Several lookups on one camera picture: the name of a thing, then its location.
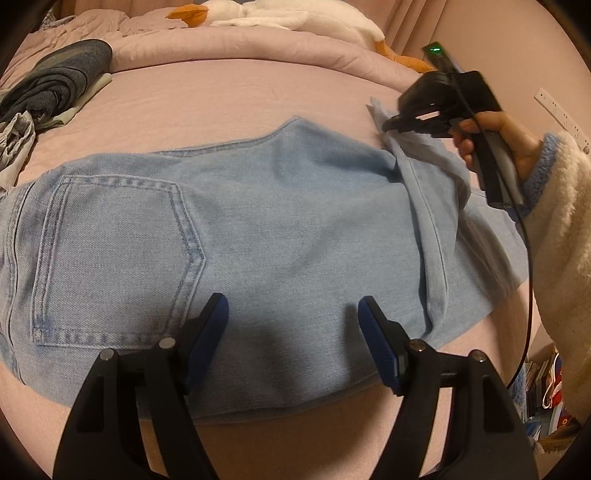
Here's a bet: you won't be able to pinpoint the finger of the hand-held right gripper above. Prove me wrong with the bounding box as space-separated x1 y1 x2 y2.
382 113 455 138

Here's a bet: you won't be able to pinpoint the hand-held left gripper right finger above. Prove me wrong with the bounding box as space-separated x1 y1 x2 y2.
358 296 541 480

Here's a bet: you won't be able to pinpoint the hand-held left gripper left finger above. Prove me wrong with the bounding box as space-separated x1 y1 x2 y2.
52 292 230 480

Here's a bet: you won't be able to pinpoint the light blue denim pants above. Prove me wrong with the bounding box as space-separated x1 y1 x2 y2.
0 116 536 421

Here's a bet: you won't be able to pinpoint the person's right hand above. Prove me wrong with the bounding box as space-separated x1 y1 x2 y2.
450 111 543 181

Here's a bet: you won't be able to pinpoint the pink curtain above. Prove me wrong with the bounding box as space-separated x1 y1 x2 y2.
383 0 455 62

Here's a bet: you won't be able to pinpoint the white power strip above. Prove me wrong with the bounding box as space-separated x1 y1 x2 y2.
534 88 591 154

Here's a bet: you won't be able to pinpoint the pile of books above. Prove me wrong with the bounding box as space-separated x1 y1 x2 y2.
516 344 583 445

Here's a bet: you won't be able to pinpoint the white goose plush toy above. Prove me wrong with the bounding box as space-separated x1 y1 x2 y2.
166 0 435 73

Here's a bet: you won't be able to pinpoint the pink duvet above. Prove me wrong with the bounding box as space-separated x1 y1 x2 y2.
0 4 439 81

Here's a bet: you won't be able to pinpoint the white folded cloth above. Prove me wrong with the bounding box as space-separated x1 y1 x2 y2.
34 73 114 131

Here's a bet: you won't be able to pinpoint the grey striped crumpled cloth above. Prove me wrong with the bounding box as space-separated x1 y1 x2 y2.
0 111 38 191

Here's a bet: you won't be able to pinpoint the dark blue folded garment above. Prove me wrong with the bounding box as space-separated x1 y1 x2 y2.
0 39 114 124

